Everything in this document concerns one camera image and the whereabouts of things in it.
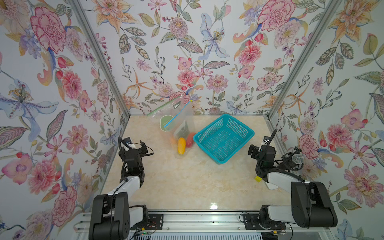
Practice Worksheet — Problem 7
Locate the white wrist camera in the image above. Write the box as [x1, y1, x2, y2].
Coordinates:
[123, 137, 137, 149]
[261, 136, 271, 146]

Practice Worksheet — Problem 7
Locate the clear blue-zipper zip bag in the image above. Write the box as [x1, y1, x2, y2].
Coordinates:
[160, 99, 197, 158]

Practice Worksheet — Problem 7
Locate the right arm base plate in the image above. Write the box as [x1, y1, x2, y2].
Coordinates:
[239, 212, 287, 231]

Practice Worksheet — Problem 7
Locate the white flat pad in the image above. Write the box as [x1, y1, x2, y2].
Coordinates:
[265, 182, 279, 190]

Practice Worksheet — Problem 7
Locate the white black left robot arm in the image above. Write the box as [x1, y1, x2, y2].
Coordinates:
[88, 137, 154, 240]

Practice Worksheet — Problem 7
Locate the red mango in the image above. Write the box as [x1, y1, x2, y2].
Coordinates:
[186, 133, 196, 148]

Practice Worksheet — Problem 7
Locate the clear green-print zip bag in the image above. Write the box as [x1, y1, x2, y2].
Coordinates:
[147, 97, 196, 147]

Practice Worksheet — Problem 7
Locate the aluminium front rail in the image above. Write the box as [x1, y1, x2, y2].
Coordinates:
[73, 209, 334, 240]

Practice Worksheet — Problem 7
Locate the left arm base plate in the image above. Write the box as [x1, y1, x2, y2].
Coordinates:
[130, 214, 164, 231]

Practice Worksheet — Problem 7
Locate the black microphone on tripod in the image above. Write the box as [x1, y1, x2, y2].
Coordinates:
[279, 147, 304, 172]

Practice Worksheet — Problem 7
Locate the teal plastic basket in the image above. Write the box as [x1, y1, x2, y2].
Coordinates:
[193, 114, 255, 165]

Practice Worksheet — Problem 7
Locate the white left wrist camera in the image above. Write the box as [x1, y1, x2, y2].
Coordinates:
[123, 137, 137, 149]

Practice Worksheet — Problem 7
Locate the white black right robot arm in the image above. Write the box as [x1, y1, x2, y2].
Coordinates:
[248, 130, 338, 229]

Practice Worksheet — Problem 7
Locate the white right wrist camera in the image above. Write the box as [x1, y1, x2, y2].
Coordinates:
[261, 136, 271, 146]

